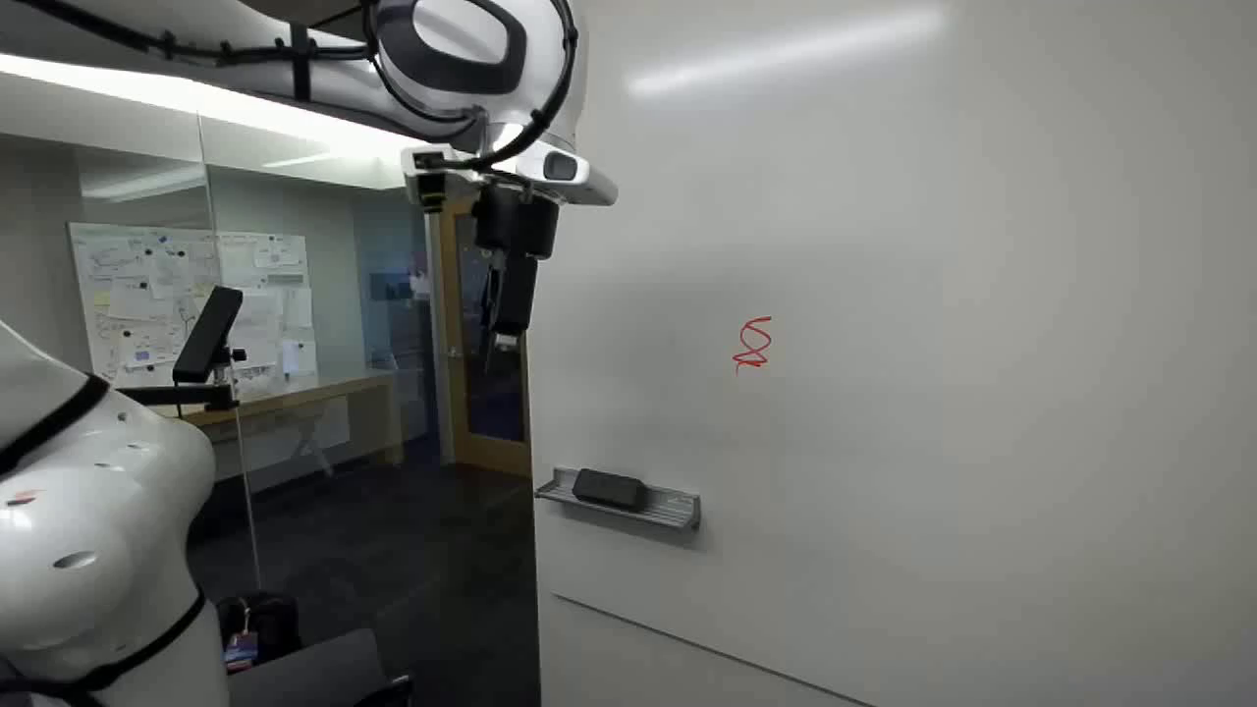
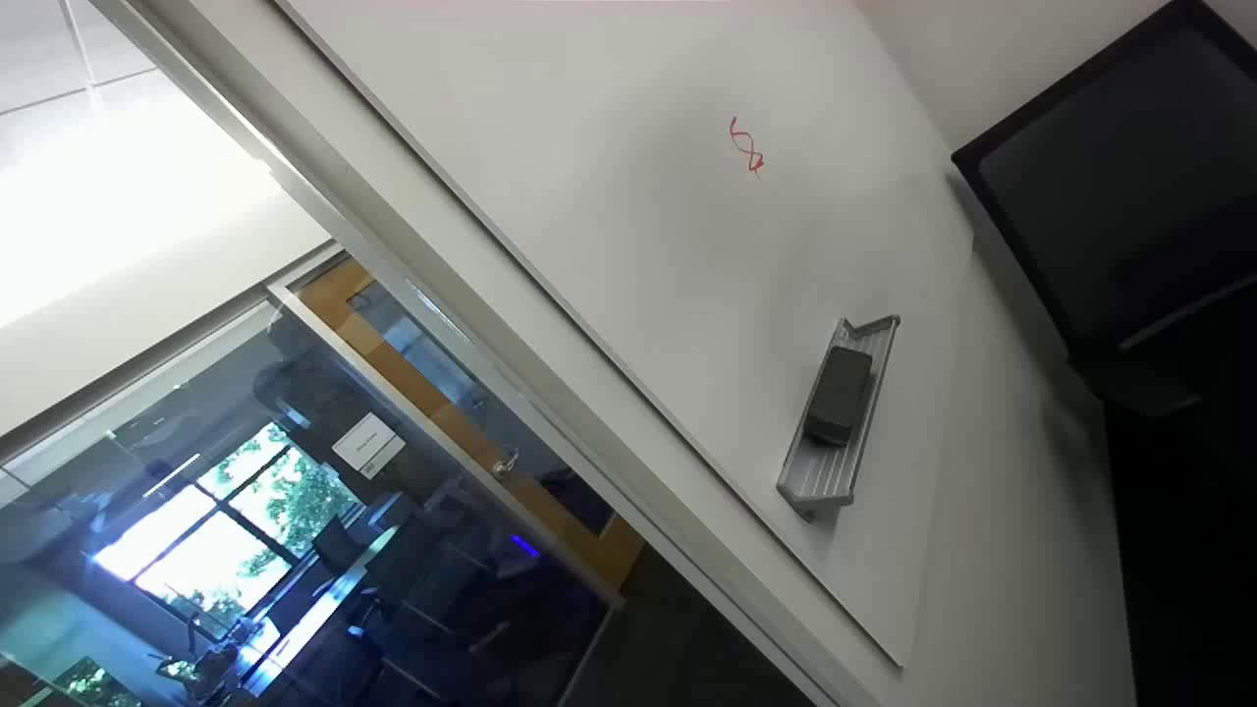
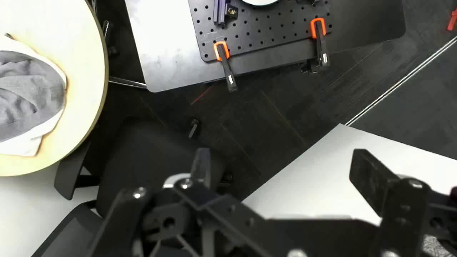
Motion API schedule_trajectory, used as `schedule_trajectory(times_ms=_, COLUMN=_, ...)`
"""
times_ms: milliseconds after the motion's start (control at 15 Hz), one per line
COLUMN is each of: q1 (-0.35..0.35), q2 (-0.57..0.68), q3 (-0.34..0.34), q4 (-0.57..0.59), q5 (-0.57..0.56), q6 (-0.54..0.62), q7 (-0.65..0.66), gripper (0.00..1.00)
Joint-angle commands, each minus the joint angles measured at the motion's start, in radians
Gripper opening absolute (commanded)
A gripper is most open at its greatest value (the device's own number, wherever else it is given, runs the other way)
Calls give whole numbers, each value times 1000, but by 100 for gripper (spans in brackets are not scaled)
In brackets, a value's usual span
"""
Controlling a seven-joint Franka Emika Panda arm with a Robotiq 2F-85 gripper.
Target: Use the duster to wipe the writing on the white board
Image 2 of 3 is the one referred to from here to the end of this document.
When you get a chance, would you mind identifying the dark grey felt duster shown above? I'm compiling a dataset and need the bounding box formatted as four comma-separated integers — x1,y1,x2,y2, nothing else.
804,347,874,448

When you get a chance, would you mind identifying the red marker writing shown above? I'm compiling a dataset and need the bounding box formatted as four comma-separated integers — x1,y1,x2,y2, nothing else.
727,114,766,177

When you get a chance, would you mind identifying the large white whiteboard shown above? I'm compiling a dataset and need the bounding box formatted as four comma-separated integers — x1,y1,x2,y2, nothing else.
279,0,972,664

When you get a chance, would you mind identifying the wooden door with window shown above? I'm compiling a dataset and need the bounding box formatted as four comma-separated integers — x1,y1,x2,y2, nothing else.
296,254,643,601

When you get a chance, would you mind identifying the white paper sign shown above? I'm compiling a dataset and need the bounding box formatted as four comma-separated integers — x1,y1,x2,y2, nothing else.
335,411,406,478

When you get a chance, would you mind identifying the black wall monitor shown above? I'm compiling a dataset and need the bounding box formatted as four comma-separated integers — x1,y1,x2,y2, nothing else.
956,0,1257,369

